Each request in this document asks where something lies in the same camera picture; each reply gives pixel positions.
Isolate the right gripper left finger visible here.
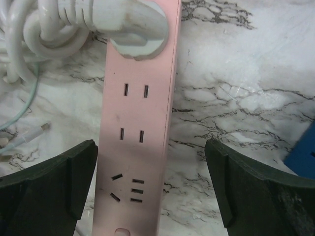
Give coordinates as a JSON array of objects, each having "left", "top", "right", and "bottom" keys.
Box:
[{"left": 0, "top": 140, "right": 98, "bottom": 236}]

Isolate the dark blue cube socket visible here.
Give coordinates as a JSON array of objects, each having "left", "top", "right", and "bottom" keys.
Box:
[{"left": 284, "top": 122, "right": 315, "bottom": 179}]

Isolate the mint green usb cable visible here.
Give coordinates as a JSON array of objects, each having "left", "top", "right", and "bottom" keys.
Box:
[{"left": 0, "top": 61, "right": 51, "bottom": 153}]

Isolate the white coiled cable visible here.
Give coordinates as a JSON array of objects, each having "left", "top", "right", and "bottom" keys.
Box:
[{"left": 0, "top": 0, "right": 99, "bottom": 84}]

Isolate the white round cable plug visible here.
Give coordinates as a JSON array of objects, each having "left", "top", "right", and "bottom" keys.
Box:
[{"left": 92, "top": 0, "right": 169, "bottom": 60}]

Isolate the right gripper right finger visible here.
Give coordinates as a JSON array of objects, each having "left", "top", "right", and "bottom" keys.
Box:
[{"left": 204, "top": 140, "right": 315, "bottom": 236}]

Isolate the pink adapter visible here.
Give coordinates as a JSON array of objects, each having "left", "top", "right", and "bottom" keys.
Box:
[{"left": 92, "top": 0, "right": 181, "bottom": 236}]

